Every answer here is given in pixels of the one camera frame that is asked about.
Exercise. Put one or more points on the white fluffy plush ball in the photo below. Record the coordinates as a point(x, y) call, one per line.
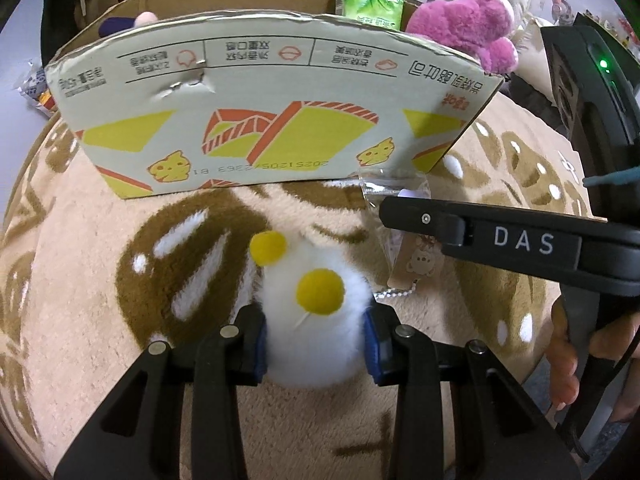
point(320, 352)

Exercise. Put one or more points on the beige flower printed blanket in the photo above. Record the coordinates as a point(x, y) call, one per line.
point(100, 335)

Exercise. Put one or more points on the person's right hand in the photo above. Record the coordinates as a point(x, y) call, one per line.
point(562, 360)

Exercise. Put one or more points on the green tissue packet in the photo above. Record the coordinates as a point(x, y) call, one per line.
point(370, 2)

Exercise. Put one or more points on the clear plastic bag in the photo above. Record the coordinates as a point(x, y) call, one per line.
point(385, 185)

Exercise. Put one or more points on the blue and pink plush toy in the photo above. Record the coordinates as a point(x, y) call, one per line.
point(117, 25)

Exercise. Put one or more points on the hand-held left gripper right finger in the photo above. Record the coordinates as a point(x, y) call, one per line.
point(372, 347)

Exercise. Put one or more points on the printed cardboard box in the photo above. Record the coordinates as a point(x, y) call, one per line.
point(300, 85)

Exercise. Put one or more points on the pile of snack packets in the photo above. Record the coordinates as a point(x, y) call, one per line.
point(37, 90)

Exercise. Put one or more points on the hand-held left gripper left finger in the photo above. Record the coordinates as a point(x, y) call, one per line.
point(257, 350)

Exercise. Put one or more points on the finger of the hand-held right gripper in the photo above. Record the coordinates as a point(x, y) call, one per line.
point(500, 232)

